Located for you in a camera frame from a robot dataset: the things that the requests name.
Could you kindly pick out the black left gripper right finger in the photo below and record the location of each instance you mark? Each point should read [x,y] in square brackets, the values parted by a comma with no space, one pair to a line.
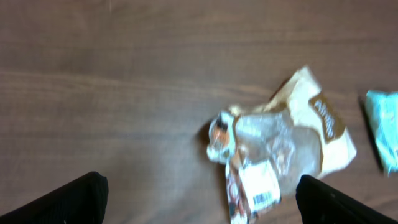
[319,203]

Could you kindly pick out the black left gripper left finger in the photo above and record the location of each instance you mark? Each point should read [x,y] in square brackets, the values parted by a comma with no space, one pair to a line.
[83,200]

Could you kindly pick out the brown white snack packet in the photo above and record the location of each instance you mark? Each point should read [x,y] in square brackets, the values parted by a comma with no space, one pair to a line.
[266,149]

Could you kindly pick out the teal white snack packet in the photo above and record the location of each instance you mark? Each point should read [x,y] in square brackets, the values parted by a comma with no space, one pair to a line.
[381,109]

